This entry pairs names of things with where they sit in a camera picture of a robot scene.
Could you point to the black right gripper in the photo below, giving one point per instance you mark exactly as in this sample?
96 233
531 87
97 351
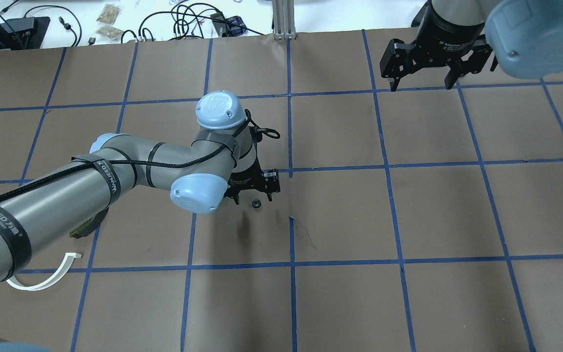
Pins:
445 30

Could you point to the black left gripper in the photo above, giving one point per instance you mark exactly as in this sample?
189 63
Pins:
244 181

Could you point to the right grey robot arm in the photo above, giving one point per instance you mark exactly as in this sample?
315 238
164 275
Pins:
524 36

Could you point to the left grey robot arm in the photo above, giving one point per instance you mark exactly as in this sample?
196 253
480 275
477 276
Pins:
221 161

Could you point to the olive brake shoe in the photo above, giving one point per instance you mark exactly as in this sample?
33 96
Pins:
89 226

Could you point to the black device on desk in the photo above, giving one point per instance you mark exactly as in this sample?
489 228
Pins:
29 32

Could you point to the aluminium frame post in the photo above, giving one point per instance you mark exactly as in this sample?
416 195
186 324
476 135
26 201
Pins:
283 19

